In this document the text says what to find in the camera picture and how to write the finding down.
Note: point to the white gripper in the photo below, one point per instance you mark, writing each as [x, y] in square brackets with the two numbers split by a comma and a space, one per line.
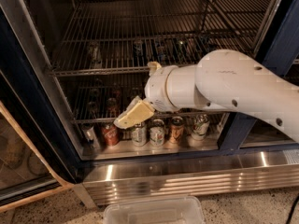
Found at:
[156, 88]

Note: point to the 7up can shelf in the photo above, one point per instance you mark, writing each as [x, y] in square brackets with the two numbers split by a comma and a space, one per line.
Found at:
[95, 55]

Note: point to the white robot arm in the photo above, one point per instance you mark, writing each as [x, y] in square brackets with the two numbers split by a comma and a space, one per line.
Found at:
[223, 80]

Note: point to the red can second row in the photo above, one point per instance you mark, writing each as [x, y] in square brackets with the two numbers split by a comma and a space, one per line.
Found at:
[113, 107]

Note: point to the pepsi can middle shelf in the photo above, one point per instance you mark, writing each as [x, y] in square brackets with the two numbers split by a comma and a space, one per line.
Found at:
[139, 48]

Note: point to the blue can middle shelf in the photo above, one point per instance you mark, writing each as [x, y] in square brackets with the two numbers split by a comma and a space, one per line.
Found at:
[160, 50]

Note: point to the white green can front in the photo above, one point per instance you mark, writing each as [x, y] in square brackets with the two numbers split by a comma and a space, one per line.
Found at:
[139, 134]

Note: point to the green can middle shelf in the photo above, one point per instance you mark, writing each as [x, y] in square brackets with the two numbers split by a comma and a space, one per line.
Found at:
[180, 50]

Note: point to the dark can second row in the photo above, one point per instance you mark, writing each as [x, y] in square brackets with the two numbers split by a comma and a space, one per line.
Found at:
[93, 109]

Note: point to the red cola can front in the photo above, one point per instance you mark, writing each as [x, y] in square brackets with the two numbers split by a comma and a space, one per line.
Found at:
[110, 133]

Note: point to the orange brown can front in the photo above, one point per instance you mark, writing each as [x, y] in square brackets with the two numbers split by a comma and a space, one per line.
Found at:
[176, 129]

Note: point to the white can front right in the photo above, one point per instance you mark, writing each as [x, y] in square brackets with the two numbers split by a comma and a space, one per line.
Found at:
[200, 126]

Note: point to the silver can bottom left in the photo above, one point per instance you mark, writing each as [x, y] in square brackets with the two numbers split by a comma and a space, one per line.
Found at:
[90, 135]

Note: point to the open fridge cabinet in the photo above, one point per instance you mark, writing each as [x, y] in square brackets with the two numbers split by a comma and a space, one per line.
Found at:
[40, 25]

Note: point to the steel fridge kick plate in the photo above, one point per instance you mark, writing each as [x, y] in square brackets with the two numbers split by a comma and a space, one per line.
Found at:
[123, 182]

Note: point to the glass fridge door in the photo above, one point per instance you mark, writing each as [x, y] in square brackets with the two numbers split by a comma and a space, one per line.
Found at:
[31, 169]

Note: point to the clear plastic bin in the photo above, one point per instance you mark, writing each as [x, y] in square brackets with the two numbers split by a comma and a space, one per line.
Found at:
[178, 210]

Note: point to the middle wire shelf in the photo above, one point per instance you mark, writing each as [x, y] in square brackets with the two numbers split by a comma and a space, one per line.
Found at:
[98, 86]

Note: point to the wire shelf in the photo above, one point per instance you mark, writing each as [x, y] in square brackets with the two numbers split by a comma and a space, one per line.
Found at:
[116, 24]
[98, 86]

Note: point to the upper wire shelf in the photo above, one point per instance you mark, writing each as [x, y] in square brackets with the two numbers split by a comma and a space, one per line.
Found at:
[116, 24]

